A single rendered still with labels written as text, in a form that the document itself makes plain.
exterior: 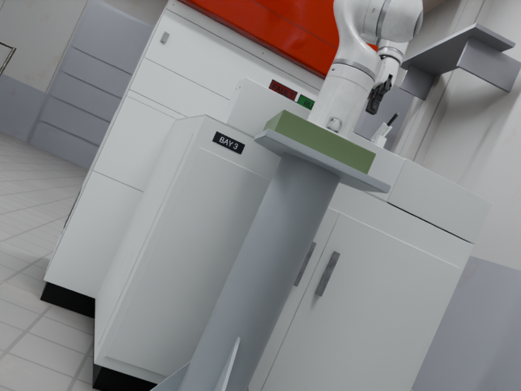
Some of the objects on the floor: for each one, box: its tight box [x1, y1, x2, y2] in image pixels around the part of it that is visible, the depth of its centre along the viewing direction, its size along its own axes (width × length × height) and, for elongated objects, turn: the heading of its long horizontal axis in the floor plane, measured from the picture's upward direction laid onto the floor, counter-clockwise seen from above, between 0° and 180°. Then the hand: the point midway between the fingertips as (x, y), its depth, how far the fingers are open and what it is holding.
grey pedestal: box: [150, 129, 391, 391], centre depth 135 cm, size 51×44×82 cm
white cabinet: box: [92, 116, 474, 391], centre depth 197 cm, size 64×96×82 cm, turn 15°
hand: (372, 106), depth 173 cm, fingers closed
